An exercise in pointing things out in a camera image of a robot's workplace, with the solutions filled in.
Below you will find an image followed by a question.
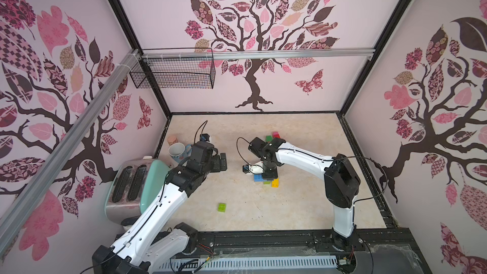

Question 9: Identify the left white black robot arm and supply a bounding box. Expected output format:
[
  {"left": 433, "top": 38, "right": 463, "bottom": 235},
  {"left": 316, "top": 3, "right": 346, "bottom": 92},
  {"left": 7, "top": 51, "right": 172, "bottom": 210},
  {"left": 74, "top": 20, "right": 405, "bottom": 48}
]
[{"left": 91, "top": 142, "right": 228, "bottom": 273}]

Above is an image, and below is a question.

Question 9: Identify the yellow square brick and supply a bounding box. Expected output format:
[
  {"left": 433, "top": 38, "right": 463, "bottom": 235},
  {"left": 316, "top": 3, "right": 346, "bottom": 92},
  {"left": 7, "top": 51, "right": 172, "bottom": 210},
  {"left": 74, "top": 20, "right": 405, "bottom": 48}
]
[{"left": 271, "top": 178, "right": 279, "bottom": 188}]

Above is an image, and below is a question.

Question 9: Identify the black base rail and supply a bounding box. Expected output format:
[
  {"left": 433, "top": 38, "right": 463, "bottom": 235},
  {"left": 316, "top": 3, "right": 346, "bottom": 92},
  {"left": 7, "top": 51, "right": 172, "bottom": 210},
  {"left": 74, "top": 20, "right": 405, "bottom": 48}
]
[{"left": 184, "top": 228, "right": 419, "bottom": 254}]

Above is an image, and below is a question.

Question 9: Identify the light blue long brick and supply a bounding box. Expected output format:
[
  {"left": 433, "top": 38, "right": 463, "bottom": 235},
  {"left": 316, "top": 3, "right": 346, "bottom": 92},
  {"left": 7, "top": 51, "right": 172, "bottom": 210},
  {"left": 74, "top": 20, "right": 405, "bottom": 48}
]
[{"left": 254, "top": 175, "right": 264, "bottom": 182}]

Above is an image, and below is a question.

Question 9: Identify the mint chrome toaster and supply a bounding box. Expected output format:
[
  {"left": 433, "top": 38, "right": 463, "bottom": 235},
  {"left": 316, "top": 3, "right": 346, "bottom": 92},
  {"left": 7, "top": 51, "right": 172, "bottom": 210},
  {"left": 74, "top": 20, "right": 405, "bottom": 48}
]
[{"left": 105, "top": 158, "right": 169, "bottom": 226}]

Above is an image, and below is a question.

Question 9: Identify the aluminium frame rail back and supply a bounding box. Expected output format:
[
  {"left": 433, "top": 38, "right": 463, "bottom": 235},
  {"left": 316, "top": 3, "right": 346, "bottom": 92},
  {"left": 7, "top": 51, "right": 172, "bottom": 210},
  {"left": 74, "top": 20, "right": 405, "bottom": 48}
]
[{"left": 142, "top": 48, "right": 375, "bottom": 60}]

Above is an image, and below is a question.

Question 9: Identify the small pink cup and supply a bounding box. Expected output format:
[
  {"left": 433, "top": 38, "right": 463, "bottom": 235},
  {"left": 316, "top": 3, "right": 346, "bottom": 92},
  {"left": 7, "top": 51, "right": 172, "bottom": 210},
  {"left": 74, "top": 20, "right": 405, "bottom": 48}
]
[{"left": 167, "top": 135, "right": 179, "bottom": 146}]

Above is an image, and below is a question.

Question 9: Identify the aluminium frame rail left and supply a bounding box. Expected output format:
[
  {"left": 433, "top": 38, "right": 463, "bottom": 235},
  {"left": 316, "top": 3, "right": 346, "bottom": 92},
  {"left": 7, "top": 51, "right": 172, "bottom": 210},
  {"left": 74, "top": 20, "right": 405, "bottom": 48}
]
[{"left": 1, "top": 49, "right": 140, "bottom": 253}]

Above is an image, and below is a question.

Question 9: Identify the black wire basket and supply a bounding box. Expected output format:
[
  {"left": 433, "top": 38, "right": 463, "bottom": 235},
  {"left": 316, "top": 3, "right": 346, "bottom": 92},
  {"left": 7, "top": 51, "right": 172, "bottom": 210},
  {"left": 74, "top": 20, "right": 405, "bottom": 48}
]
[{"left": 130, "top": 47, "right": 216, "bottom": 90}]

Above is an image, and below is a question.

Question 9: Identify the white slotted cable duct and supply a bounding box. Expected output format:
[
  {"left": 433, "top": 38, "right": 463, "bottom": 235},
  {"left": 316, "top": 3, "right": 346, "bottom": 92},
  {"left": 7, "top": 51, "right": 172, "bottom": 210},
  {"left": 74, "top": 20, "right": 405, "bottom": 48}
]
[{"left": 155, "top": 256, "right": 338, "bottom": 273}]

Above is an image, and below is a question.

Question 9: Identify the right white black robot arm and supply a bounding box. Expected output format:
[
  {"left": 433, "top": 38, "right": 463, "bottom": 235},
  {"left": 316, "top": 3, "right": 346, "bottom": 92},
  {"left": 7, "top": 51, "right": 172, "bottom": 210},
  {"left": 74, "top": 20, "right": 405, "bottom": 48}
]
[{"left": 242, "top": 138, "right": 361, "bottom": 238}]

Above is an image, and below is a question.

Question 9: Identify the lime square brick front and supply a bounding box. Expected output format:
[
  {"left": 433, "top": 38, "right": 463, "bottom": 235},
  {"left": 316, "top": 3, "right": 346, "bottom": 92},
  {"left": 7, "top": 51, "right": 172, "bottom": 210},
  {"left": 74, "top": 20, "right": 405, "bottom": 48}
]
[{"left": 218, "top": 203, "right": 227, "bottom": 213}]

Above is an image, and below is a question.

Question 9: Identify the aluminium frame rail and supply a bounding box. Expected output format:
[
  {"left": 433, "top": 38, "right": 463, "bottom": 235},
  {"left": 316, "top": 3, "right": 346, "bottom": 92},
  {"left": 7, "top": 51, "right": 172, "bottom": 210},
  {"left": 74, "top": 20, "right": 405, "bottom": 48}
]
[
  {"left": 1, "top": 49, "right": 140, "bottom": 253},
  {"left": 142, "top": 48, "right": 375, "bottom": 60}
]

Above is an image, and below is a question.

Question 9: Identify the blue floral mug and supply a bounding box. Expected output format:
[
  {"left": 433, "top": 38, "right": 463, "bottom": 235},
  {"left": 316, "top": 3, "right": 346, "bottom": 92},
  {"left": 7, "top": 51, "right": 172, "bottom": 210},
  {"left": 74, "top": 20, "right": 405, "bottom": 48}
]
[{"left": 168, "top": 143, "right": 192, "bottom": 163}]

